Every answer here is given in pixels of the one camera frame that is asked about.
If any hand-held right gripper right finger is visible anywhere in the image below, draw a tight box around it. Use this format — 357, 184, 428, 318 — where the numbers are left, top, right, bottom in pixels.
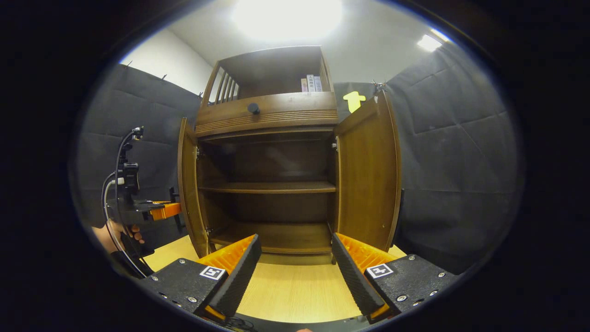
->
331, 232, 459, 323

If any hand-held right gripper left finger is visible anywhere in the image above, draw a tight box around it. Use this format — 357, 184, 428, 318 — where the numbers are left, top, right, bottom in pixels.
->
138, 234, 262, 322

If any brown wooden cabinet door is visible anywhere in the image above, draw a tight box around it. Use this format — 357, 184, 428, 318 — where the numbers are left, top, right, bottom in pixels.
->
170, 118, 211, 259
334, 91, 405, 253

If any brown wooden double-door shoe cabinet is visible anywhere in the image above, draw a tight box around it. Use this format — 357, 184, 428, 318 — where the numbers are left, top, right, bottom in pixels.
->
170, 45, 405, 260

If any wooden inner shelf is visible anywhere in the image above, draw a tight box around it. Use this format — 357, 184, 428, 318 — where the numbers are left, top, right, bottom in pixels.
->
198, 181, 337, 195

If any black backdrop cloth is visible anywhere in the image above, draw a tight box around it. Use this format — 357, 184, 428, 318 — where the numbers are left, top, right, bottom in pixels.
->
74, 41, 526, 276

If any curved wooden drawer with knob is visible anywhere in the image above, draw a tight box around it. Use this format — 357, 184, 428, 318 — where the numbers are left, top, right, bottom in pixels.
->
195, 91, 339, 138

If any large ceiling light panel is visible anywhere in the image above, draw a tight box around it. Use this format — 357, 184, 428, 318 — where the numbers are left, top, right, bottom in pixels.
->
230, 0, 344, 42

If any small ceiling light panel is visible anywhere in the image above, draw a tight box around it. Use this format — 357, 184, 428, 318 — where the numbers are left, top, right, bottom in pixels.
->
417, 29, 450, 53

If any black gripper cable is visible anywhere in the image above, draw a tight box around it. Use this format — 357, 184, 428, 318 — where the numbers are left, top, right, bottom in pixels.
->
100, 131, 149, 278

